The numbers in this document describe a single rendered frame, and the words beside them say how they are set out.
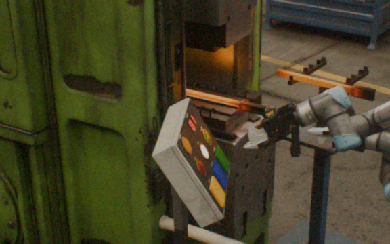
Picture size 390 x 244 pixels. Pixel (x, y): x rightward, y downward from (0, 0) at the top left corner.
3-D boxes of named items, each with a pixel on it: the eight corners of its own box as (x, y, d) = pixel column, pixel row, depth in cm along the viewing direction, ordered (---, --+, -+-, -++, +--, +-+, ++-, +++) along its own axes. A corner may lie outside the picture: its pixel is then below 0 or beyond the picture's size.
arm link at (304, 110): (317, 114, 213) (319, 125, 206) (305, 120, 215) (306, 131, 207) (307, 95, 211) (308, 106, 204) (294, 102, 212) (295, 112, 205)
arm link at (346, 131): (376, 138, 204) (360, 106, 206) (348, 147, 198) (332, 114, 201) (361, 146, 210) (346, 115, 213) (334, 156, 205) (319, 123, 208)
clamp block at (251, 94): (262, 106, 280) (262, 91, 277) (252, 113, 274) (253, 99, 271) (237, 100, 286) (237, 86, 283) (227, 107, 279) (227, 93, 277)
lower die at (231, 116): (249, 116, 271) (249, 97, 267) (225, 136, 256) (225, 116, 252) (163, 96, 291) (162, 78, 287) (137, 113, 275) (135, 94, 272)
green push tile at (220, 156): (229, 162, 224) (218, 144, 222) (228, 173, 217) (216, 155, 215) (225, 164, 225) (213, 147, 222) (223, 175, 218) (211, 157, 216)
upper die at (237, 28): (250, 33, 256) (251, 9, 252) (225, 49, 240) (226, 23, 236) (160, 17, 275) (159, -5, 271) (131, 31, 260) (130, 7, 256)
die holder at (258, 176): (273, 197, 299) (277, 106, 279) (233, 241, 269) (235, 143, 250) (169, 167, 325) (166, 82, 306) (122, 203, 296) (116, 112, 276)
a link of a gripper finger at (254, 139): (237, 135, 215) (262, 123, 213) (246, 150, 217) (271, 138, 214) (236, 140, 213) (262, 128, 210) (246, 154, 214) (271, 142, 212)
